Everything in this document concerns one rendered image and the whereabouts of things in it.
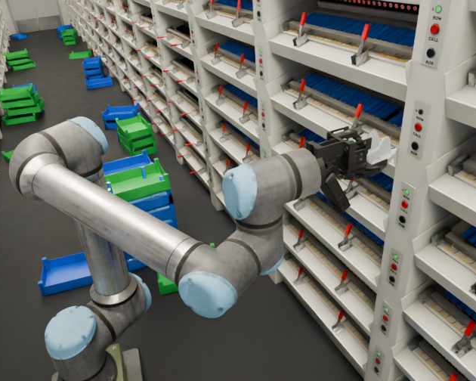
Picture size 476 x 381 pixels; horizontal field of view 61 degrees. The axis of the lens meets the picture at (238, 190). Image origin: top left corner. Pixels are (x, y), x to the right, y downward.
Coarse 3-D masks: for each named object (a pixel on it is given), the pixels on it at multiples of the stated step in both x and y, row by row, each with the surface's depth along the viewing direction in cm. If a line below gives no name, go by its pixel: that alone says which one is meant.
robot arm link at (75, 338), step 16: (64, 320) 123; (80, 320) 122; (96, 320) 125; (48, 336) 119; (64, 336) 118; (80, 336) 118; (96, 336) 123; (112, 336) 128; (48, 352) 120; (64, 352) 116; (80, 352) 118; (96, 352) 124; (64, 368) 120; (80, 368) 121; (96, 368) 126
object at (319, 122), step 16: (288, 80) 141; (272, 96) 143; (288, 96) 139; (304, 96) 135; (288, 112) 135; (304, 112) 127; (320, 112) 124; (336, 112) 121; (320, 128) 120; (336, 128) 115; (368, 128) 110
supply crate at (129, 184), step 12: (144, 168) 204; (156, 168) 204; (108, 180) 199; (120, 180) 201; (132, 180) 202; (144, 180) 201; (156, 180) 200; (168, 180) 190; (120, 192) 183; (132, 192) 185; (144, 192) 188; (156, 192) 190
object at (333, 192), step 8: (328, 176) 78; (328, 184) 79; (336, 184) 80; (328, 192) 82; (336, 192) 81; (328, 200) 85; (336, 200) 82; (344, 200) 83; (336, 208) 84; (344, 208) 84
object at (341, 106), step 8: (296, 88) 138; (304, 88) 133; (312, 96) 131; (320, 96) 126; (328, 96) 125; (328, 104) 124; (336, 104) 120; (344, 104) 118; (344, 112) 118; (352, 112) 114; (360, 120) 113; (376, 120) 107; (376, 128) 108; (384, 128) 105; (392, 128) 102; (384, 136) 104; (392, 136) 103
